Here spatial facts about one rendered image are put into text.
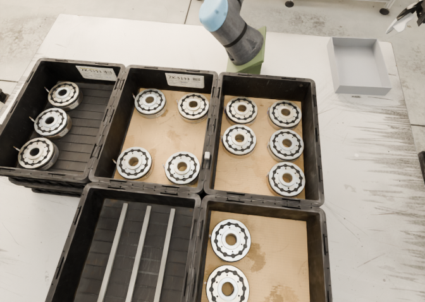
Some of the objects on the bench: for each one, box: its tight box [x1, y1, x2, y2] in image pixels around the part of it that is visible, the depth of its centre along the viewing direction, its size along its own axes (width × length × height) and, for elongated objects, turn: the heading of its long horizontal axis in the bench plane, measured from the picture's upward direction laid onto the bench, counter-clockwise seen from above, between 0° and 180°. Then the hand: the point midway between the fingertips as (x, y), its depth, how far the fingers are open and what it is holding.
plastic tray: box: [326, 37, 392, 96], centre depth 110 cm, size 27×20×5 cm
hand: (406, 33), depth 95 cm, fingers open, 14 cm apart
